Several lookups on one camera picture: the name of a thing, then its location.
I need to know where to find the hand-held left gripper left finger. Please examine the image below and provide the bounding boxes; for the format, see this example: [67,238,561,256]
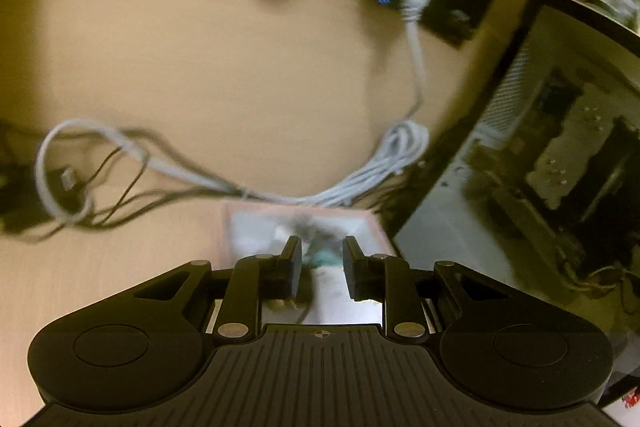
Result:
[134,234,303,340]

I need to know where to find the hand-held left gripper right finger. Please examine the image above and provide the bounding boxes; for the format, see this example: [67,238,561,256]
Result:
[341,236,506,340]

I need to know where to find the teal plastic part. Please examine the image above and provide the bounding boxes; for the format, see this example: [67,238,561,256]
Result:
[307,249,346,269]

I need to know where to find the computer case with glass panel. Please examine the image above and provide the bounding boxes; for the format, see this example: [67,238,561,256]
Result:
[392,0,640,408]

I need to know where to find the black cable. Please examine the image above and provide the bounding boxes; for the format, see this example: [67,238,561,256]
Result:
[30,142,241,239]

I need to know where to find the white power cable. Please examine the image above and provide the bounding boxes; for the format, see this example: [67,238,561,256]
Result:
[36,0,433,228]

